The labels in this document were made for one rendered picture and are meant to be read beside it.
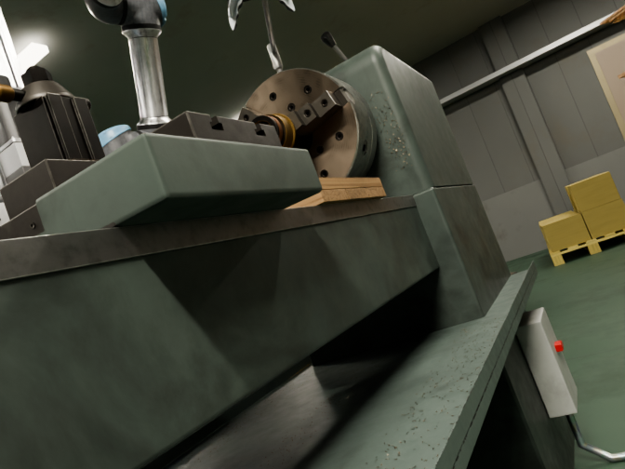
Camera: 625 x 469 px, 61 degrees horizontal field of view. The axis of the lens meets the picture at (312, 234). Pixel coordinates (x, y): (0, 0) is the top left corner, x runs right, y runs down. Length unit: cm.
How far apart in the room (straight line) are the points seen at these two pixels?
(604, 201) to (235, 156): 548
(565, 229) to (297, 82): 483
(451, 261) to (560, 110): 656
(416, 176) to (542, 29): 674
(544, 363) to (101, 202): 133
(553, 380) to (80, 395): 137
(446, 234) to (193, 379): 90
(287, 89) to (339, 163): 21
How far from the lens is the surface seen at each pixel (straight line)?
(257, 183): 55
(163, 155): 46
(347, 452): 75
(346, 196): 89
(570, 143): 775
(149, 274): 49
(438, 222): 129
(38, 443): 40
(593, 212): 589
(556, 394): 163
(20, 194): 78
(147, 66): 177
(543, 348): 160
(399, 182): 132
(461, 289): 130
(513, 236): 785
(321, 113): 119
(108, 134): 170
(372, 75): 136
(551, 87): 783
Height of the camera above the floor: 77
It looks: 4 degrees up
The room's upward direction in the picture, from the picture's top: 21 degrees counter-clockwise
